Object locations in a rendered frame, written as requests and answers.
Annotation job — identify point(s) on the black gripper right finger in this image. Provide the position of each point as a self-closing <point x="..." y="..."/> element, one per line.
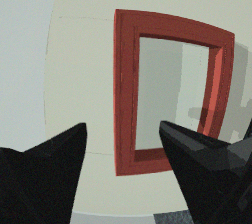
<point x="207" y="169"/>

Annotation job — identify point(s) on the dark red picture frame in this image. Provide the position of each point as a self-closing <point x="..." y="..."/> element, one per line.
<point x="165" y="67"/>

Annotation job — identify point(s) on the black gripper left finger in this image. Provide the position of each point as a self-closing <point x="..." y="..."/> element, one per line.
<point x="45" y="177"/>

